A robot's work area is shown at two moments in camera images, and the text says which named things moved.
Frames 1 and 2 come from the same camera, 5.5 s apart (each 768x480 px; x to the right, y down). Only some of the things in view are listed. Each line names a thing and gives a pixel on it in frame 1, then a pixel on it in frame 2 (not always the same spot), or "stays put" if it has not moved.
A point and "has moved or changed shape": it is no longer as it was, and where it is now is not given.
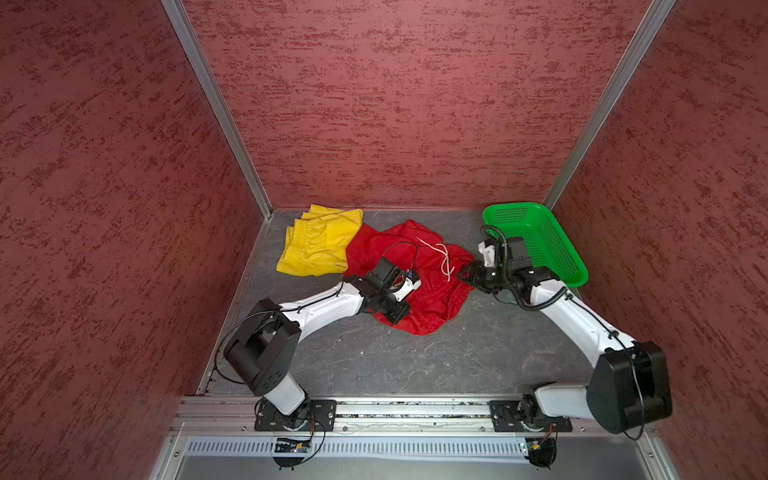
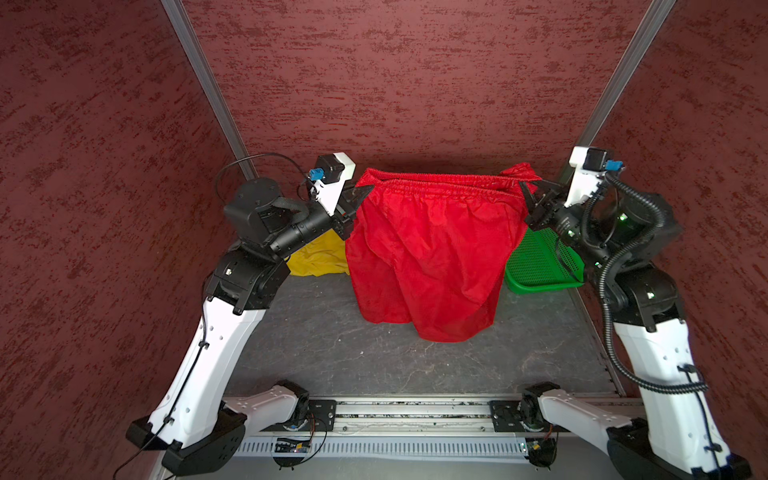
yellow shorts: [317, 243] stays put
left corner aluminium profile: [187, 34] stays put
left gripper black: [402, 309] → [344, 210]
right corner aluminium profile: [609, 102] stays put
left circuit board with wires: [288, 445] stays put
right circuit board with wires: [542, 452] stays put
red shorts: [418, 248] has moved or changed shape
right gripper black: [474, 276] → [541, 212]
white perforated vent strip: [354, 448] stays put
